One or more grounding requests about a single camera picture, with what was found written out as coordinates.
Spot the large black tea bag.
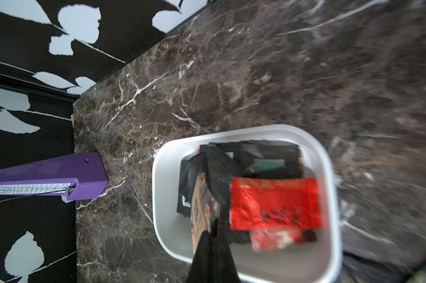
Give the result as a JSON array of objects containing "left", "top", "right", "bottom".
[{"left": 176, "top": 140, "right": 303, "bottom": 244}]

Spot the white storage box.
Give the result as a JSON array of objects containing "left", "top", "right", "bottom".
[{"left": 152, "top": 125, "right": 342, "bottom": 283}]

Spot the orange red foil tea bag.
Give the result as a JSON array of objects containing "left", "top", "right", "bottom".
[{"left": 230, "top": 178, "right": 323, "bottom": 231}]

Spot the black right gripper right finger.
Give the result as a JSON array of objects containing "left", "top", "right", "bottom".
[{"left": 218, "top": 234, "right": 240, "bottom": 283}]

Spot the pink red tea bag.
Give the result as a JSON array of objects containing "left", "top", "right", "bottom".
[{"left": 250, "top": 227, "right": 317, "bottom": 252}]

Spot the beige tea bag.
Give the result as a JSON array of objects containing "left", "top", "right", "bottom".
[{"left": 191, "top": 172, "right": 220, "bottom": 253}]

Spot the purple metronome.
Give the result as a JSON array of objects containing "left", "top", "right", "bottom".
[{"left": 0, "top": 152, "right": 108, "bottom": 201}]

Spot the teal tea bag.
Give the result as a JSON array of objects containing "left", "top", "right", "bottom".
[{"left": 246, "top": 159, "right": 286, "bottom": 173}]

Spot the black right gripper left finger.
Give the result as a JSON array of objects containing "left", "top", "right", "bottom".
[{"left": 186, "top": 231, "right": 217, "bottom": 283}]

